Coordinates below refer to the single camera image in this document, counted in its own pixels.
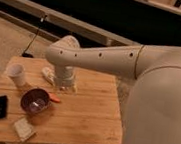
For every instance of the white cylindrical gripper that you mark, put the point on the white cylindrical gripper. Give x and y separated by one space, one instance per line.
64 77

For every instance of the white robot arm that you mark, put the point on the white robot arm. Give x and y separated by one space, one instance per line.
153 112

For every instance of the orange carrot toy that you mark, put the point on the orange carrot toy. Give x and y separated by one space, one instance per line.
54 98

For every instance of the white crumpled object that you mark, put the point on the white crumpled object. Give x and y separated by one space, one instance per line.
48 75

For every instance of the purple bowl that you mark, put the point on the purple bowl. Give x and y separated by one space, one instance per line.
35 101

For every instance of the wooden table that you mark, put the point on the wooden table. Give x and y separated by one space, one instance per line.
91 116

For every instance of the beige sponge block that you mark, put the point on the beige sponge block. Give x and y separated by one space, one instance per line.
24 129

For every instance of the black rectangular phone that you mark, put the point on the black rectangular phone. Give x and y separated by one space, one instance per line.
3 106

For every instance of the long wooden bench rail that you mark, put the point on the long wooden bench rail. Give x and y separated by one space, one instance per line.
69 23

